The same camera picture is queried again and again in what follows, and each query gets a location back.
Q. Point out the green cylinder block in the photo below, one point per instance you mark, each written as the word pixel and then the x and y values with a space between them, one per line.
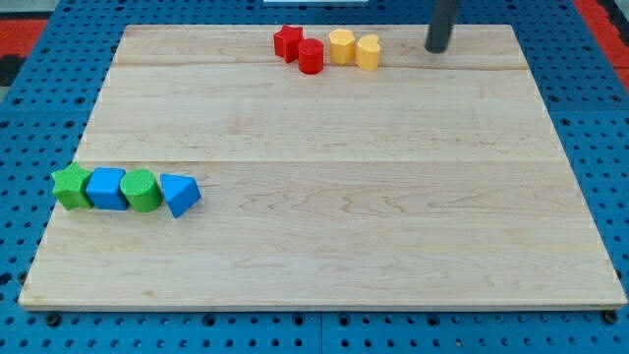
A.
pixel 141 190

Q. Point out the red star block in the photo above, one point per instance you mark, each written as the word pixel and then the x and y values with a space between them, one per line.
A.
pixel 286 42

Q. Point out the yellow hexagon block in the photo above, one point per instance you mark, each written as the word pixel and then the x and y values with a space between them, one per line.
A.
pixel 342 46

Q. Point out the light wooden board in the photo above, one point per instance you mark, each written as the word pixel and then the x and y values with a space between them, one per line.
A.
pixel 435 183

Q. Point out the blue triangle block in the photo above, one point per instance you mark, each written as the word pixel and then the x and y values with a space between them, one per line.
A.
pixel 180 192

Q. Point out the yellow heart block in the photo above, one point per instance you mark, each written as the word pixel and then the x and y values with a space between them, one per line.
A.
pixel 368 52

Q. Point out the red cylinder block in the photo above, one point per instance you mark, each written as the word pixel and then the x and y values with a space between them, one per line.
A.
pixel 310 56

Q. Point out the blue cube block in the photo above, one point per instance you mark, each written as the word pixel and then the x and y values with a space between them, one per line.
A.
pixel 104 190

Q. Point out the green star block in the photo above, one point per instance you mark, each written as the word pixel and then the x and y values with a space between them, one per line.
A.
pixel 70 187

